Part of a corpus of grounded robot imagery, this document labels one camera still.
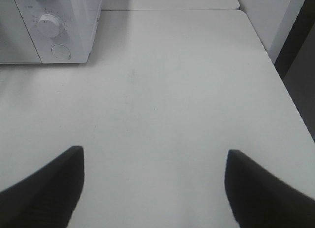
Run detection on round white door button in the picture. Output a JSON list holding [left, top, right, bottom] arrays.
[[51, 44, 71, 60]]

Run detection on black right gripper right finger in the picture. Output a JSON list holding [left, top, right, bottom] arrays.
[[224, 150, 315, 228]]

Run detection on white microwave knob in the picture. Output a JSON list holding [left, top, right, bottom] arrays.
[[37, 14, 65, 38]]

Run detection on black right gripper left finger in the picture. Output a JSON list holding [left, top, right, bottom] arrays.
[[0, 146, 85, 228]]

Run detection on white microwave oven body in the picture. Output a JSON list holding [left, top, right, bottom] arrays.
[[15, 0, 102, 64]]

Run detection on white microwave door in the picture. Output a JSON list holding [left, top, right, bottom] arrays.
[[0, 0, 41, 64]]

